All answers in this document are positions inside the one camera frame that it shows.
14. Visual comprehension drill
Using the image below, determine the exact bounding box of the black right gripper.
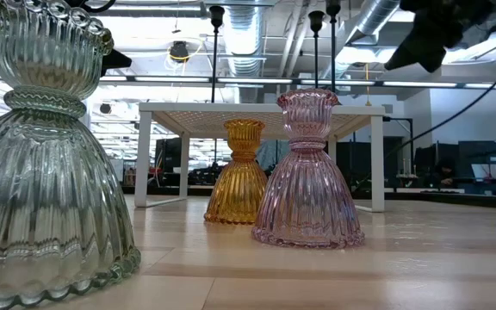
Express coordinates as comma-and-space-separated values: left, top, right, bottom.
384, 0, 496, 73

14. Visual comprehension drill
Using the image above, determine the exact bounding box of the amber ribbed glass candle holder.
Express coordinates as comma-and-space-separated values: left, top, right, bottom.
203, 119, 270, 226

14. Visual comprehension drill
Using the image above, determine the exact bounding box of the pink ribbed glass candle holder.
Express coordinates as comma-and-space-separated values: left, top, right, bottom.
251, 88, 366, 250

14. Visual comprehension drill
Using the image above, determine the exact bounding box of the clear ribbed glass candle holder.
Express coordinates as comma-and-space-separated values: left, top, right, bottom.
0, 0, 142, 310

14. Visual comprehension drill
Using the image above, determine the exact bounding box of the white perforated riser shelf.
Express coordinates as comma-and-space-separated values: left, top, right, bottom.
133, 102, 387, 214

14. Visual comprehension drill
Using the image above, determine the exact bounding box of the dark computer monitor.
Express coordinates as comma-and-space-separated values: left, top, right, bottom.
457, 139, 496, 168

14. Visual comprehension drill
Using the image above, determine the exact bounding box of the person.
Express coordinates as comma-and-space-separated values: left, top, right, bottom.
434, 160, 456, 189

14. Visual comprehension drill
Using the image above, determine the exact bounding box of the long ceiling light strip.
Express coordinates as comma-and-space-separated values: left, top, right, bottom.
0, 73, 496, 90

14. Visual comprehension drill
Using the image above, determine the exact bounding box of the blue grey cloth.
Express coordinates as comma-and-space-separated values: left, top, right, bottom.
256, 139, 293, 171

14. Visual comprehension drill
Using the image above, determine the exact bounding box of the silver spiral ceiling duct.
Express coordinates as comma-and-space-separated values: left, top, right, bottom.
224, 2, 267, 104
320, 0, 400, 79

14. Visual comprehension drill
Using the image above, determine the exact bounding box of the black ceiling device yellow cable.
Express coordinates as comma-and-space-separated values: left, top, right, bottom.
168, 40, 192, 64

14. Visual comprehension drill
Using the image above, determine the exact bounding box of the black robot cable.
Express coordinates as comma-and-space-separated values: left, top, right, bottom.
350, 53, 496, 193

